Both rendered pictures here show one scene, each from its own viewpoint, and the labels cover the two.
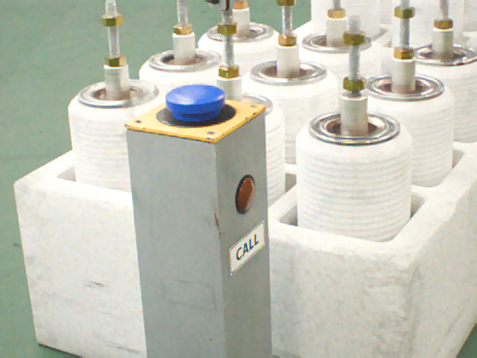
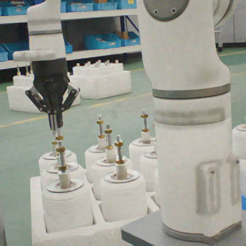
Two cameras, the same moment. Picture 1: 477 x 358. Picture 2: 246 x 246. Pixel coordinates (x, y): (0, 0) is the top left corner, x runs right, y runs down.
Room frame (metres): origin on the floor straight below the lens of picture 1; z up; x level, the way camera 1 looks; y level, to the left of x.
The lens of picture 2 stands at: (0.29, -0.81, 0.55)
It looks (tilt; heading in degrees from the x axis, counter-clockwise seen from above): 13 degrees down; 49
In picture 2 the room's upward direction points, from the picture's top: 5 degrees counter-clockwise
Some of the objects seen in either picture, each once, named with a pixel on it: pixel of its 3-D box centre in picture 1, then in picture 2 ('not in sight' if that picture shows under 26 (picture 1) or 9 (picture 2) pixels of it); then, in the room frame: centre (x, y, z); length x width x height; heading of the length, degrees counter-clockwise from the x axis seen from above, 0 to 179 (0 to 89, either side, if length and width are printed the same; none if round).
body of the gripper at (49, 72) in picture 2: not in sight; (50, 77); (0.81, 0.01, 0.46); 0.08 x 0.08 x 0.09
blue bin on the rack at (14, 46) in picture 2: not in sight; (17, 50); (3.14, 4.44, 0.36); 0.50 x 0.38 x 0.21; 88
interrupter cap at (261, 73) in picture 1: (288, 73); (111, 161); (0.90, -0.05, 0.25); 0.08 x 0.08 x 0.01
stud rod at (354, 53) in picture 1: (354, 62); (61, 158); (0.74, -0.10, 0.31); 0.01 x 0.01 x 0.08; 43
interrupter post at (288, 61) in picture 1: (288, 61); (110, 155); (0.90, -0.05, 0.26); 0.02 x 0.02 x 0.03
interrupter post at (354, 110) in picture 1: (354, 114); (64, 179); (0.74, -0.10, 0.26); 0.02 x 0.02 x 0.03
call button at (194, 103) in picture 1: (196, 106); not in sight; (0.61, 0.03, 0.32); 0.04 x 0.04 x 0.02
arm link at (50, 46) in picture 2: not in sight; (43, 44); (0.79, 0.00, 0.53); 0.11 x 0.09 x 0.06; 30
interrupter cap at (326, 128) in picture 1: (354, 129); (65, 185); (0.74, -0.10, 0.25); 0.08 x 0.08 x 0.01
